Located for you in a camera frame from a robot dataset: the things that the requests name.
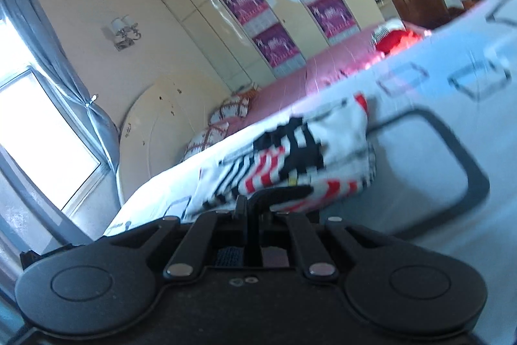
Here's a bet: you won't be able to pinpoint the wall lamp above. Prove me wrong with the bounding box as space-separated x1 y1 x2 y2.
103 16 142 51

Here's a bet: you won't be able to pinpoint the cream wardrobe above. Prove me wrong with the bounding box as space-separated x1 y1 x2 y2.
135 0 388 95

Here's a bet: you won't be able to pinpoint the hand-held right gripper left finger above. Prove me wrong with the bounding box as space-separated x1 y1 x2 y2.
103 195 248 278

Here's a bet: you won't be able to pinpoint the window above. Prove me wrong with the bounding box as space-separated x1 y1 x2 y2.
0 11 110 212

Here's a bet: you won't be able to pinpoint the grey-blue curtain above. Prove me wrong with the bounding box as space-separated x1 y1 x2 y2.
0 0 122 176

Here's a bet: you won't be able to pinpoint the red and white clothes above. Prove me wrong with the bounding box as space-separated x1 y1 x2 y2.
372 19 425 55

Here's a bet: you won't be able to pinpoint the purple wall poster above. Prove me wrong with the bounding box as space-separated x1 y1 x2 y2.
221 0 269 26
307 0 358 38
254 23 301 67

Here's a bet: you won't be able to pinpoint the light blue patterned blanket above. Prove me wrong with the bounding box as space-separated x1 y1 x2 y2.
103 0 517 289

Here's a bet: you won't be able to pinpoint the cream bed headboard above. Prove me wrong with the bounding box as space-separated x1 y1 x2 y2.
117 76 233 206

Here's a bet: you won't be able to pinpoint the striped knit sweater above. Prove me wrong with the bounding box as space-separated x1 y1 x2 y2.
196 92 378 214

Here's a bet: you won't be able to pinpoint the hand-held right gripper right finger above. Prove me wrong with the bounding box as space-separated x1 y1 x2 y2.
248 201 388 278

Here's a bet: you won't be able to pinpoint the pink bed sheet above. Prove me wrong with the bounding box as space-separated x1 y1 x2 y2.
226 19 429 135

